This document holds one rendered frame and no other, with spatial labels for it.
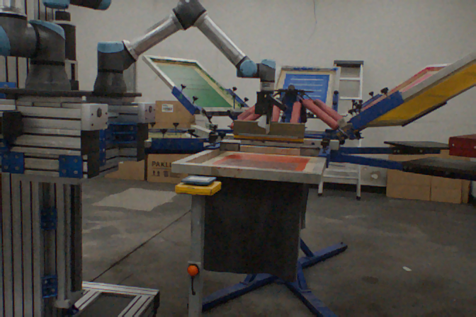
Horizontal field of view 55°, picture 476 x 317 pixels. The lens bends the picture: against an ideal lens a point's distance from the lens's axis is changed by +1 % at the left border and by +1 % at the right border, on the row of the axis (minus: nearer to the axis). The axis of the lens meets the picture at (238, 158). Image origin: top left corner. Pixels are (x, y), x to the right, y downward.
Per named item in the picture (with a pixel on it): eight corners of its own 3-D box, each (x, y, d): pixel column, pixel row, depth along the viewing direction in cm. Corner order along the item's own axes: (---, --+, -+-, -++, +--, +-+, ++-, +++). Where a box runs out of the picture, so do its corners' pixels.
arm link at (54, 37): (72, 62, 166) (71, 23, 164) (37, 59, 155) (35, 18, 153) (53, 63, 173) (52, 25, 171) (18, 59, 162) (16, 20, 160)
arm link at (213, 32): (186, -16, 203) (263, 65, 208) (189, -10, 214) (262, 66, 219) (168, 3, 204) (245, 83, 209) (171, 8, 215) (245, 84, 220)
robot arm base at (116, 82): (87, 90, 208) (86, 68, 207) (103, 90, 223) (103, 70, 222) (118, 91, 206) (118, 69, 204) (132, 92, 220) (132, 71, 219)
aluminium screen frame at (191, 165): (320, 184, 168) (321, 174, 168) (171, 172, 181) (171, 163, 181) (328, 158, 244) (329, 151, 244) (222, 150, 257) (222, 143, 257)
